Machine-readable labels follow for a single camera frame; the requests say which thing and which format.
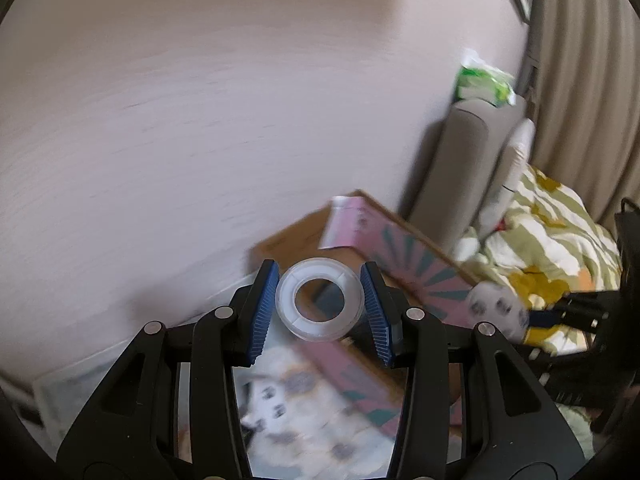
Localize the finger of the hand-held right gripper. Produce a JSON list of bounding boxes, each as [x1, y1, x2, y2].
[[522, 292, 611, 333], [520, 342, 566, 386]]

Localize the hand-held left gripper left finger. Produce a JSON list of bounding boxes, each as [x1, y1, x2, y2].
[[56, 259, 281, 480]]

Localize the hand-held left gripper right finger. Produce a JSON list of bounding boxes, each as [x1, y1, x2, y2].
[[360, 261, 586, 480]]

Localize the white spotted soft toy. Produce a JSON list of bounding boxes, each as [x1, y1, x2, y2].
[[465, 282, 531, 343]]

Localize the clear tape roll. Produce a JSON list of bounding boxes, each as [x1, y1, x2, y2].
[[276, 257, 365, 343]]

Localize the pink sunburst cardboard box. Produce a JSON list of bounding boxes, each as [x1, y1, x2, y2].
[[252, 189, 483, 441]]

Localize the green yellow printed blanket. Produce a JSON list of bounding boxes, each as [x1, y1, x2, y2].
[[452, 162, 626, 441]]

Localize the pink white packet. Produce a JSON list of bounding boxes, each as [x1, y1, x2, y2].
[[320, 197, 373, 251]]

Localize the white spotted cloth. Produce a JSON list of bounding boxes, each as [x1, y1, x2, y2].
[[235, 345, 403, 478]]

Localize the white pillow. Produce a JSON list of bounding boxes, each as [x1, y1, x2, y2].
[[480, 117, 537, 226]]

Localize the green white packet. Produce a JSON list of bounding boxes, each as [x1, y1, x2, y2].
[[452, 50, 518, 108]]

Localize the beige curtain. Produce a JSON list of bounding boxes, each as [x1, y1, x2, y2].
[[522, 0, 640, 241]]

